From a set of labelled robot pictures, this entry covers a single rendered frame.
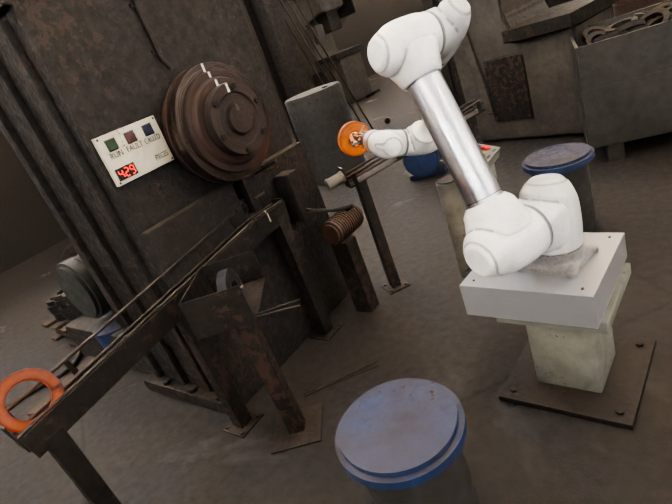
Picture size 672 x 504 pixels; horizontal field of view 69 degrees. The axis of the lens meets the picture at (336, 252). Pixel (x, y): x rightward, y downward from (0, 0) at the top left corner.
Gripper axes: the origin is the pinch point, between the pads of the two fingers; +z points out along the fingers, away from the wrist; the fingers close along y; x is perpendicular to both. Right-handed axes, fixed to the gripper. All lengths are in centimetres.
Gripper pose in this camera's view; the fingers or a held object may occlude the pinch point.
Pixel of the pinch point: (353, 135)
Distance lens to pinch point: 224.8
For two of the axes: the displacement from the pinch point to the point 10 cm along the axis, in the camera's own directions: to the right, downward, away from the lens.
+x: -3.2, -8.5, -4.3
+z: -3.4, -3.2, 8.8
